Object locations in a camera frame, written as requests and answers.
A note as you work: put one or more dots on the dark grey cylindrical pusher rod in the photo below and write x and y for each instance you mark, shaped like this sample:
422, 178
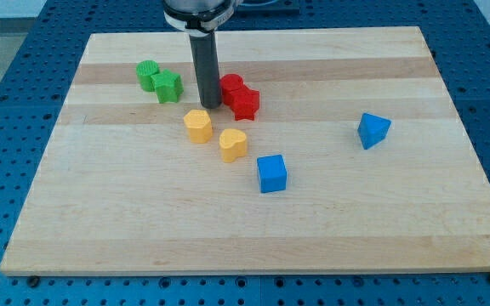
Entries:
206, 64

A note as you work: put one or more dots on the yellow heart block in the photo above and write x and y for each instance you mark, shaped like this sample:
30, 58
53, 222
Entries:
233, 144

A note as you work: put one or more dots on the wooden board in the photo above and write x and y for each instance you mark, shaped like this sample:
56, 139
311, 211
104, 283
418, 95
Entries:
121, 190

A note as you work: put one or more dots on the red cylinder block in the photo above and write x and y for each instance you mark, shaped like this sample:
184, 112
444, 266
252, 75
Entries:
230, 83

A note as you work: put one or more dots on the green star block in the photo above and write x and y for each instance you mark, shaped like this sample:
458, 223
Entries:
168, 86

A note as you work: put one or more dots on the green cylinder block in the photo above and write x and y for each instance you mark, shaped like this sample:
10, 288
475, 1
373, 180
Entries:
145, 70

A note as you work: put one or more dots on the red star block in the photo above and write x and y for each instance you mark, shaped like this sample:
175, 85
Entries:
244, 103

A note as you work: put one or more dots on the yellow pentagon block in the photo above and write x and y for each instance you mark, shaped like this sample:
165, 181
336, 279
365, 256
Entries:
199, 126

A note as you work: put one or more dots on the blue cube block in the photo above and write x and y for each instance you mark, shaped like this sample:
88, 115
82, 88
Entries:
272, 173

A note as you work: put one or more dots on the blue triangle block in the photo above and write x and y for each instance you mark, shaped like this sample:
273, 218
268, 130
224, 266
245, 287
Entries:
372, 129

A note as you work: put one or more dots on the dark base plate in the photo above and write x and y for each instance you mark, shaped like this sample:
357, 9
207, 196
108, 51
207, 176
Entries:
269, 7

